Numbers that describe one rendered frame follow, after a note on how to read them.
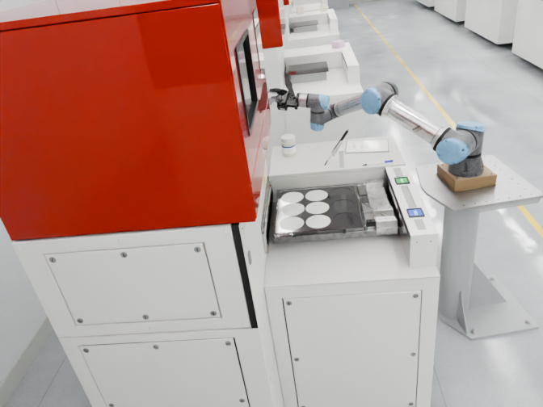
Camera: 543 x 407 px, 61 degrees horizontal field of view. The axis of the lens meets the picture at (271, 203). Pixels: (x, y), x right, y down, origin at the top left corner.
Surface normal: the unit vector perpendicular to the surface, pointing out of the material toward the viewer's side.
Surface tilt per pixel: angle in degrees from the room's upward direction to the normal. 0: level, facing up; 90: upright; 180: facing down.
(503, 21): 90
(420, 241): 90
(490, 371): 0
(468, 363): 0
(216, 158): 90
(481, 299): 90
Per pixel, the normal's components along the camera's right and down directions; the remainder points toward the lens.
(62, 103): -0.05, 0.50
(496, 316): -0.12, -0.86
